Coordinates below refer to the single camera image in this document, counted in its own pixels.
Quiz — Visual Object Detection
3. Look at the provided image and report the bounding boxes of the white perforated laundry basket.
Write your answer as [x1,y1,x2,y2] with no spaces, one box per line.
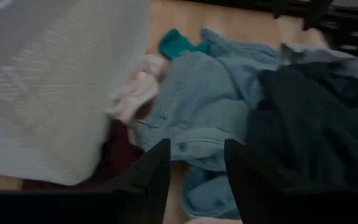
[0,0,152,187]

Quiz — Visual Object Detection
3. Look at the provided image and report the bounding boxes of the light blue terry garment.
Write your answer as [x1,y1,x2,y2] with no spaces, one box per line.
[128,27,284,220]

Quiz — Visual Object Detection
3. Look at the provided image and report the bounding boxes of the dark grey elastic-waist trousers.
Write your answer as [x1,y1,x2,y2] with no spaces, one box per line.
[246,62,358,200]

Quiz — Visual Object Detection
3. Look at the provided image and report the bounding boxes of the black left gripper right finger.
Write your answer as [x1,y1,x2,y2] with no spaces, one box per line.
[224,138,295,224]

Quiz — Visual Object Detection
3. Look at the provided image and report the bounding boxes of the maroon garment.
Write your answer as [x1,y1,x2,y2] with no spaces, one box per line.
[22,119,145,191]

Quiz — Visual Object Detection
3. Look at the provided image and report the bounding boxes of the light grey fleece garment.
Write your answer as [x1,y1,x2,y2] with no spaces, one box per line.
[278,42,358,94]

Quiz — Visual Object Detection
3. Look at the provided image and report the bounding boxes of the pale pink garment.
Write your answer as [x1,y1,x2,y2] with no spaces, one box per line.
[106,53,170,125]

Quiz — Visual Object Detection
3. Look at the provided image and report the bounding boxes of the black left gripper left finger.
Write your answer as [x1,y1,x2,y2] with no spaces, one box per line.
[103,138,172,224]

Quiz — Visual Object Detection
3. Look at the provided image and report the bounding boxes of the turquoise knit sweater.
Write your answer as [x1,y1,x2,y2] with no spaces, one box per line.
[157,27,213,60]

